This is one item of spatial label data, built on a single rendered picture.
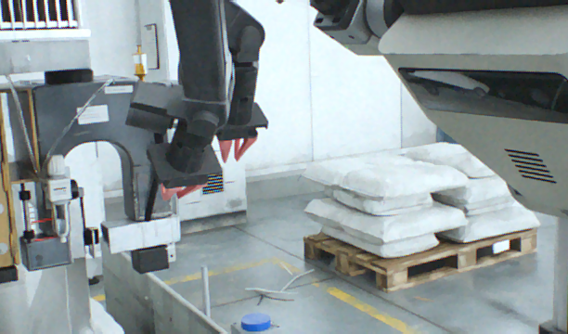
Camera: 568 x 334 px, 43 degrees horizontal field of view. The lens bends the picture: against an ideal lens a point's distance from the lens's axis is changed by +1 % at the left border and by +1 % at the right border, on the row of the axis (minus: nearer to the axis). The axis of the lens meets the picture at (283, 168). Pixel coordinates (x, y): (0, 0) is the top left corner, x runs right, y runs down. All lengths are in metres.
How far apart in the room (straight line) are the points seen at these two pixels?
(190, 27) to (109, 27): 4.76
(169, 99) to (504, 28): 0.44
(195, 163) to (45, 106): 0.38
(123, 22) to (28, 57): 4.34
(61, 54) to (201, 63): 0.53
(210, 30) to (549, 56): 0.37
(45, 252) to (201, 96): 0.58
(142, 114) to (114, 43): 4.59
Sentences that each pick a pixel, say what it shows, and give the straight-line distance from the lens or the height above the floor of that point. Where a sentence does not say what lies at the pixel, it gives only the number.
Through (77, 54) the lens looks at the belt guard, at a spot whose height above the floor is 1.39.
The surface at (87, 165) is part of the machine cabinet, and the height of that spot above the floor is 0.71.
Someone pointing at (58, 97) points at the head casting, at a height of 1.32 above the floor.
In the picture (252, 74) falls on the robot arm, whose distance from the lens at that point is 1.16.
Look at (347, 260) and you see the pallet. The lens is 4.24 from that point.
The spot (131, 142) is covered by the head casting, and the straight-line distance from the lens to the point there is 1.40.
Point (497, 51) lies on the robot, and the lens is 0.91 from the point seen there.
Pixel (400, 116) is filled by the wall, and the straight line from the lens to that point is 6.92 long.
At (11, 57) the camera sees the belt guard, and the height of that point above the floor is 1.39.
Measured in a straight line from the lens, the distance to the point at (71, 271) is 1.59.
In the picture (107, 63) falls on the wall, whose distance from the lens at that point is 5.57.
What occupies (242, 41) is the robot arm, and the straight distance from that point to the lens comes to 1.12.
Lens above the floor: 1.42
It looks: 11 degrees down
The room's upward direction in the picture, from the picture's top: 2 degrees counter-clockwise
